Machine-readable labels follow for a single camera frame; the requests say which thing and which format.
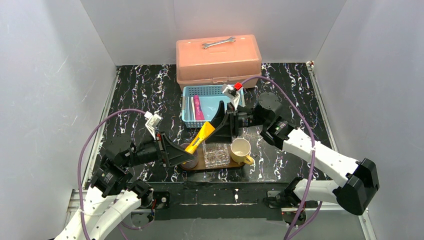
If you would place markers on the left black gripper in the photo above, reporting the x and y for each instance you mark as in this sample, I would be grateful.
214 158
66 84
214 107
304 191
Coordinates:
161 149

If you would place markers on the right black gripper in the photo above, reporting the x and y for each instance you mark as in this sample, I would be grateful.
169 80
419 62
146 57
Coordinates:
231 121

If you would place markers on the yellow toothpaste tube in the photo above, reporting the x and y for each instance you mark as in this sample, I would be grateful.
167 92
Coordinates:
205 131

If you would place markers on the pink toothpaste tube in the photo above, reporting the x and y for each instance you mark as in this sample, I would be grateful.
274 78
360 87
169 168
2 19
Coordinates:
198 109

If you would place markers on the yellow ceramic mug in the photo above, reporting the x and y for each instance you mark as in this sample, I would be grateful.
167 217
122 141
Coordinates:
240 151

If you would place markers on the clear textured glass cup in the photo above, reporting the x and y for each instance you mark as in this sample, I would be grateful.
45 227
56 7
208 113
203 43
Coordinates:
216 154

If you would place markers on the white toothbrush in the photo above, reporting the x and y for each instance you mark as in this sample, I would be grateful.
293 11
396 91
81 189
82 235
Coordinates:
193 110

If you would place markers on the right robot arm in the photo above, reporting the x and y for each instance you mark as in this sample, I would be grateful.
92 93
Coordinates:
353 183

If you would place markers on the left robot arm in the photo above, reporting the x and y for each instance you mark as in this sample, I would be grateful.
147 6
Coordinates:
111 195

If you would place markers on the brown wooden oval tray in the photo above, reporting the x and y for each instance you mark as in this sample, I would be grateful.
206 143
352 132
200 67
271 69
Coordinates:
201 164

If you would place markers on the grey toothbrush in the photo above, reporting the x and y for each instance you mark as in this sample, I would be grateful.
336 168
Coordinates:
189 109

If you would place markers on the light blue plastic basket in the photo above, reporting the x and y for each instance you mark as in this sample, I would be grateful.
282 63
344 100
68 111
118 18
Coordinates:
209 96

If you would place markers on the salmon plastic toolbox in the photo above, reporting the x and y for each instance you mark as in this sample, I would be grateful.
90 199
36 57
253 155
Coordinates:
226 63

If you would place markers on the silver open-end wrench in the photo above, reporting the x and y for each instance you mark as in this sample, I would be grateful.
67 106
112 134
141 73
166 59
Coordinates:
228 40

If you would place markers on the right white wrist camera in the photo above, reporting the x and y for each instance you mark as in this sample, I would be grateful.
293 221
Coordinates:
233 93

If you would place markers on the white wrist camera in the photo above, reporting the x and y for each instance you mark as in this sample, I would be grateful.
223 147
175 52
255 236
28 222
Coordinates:
233 93
152 121

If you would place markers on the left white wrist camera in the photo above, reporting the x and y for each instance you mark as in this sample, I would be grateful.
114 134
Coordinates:
152 121

